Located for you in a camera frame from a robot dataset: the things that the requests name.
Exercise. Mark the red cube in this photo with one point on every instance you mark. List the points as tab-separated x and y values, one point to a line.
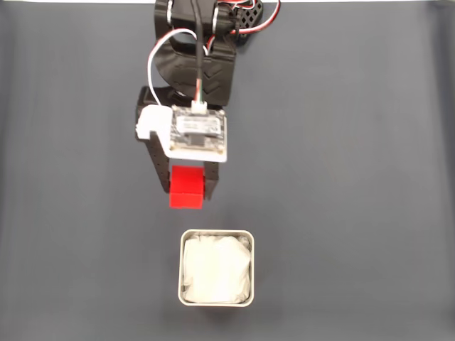
186	192

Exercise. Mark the beige square box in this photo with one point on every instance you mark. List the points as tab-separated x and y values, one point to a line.
180	270

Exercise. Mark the white crumpled cloth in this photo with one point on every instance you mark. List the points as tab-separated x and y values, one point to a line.
217	270

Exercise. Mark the dark grey table mat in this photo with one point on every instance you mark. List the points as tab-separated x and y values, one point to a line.
320	160

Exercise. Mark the white camera board with mount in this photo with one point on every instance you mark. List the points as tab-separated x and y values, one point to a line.
199	135

